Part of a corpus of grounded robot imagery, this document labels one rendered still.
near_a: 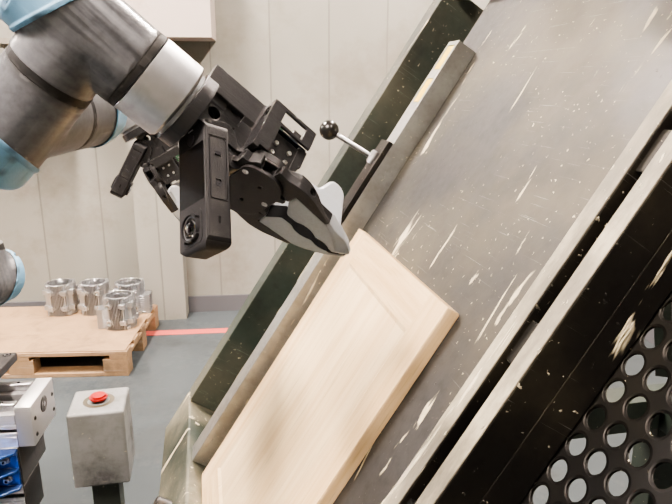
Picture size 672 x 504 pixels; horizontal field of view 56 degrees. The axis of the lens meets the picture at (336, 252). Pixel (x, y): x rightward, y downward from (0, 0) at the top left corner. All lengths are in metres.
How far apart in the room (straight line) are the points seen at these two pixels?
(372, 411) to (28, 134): 0.49
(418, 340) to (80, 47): 0.48
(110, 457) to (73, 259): 3.38
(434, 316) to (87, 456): 0.99
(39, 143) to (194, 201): 0.14
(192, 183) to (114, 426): 1.02
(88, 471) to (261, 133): 1.13
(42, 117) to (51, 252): 4.30
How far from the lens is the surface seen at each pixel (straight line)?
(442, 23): 1.47
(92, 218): 4.73
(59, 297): 4.45
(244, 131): 0.59
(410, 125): 1.19
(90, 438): 1.53
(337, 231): 0.60
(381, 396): 0.79
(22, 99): 0.57
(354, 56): 4.51
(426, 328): 0.77
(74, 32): 0.55
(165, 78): 0.55
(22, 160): 0.59
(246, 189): 0.58
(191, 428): 1.44
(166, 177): 1.23
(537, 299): 0.55
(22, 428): 1.47
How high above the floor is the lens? 1.62
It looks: 15 degrees down
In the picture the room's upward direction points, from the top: straight up
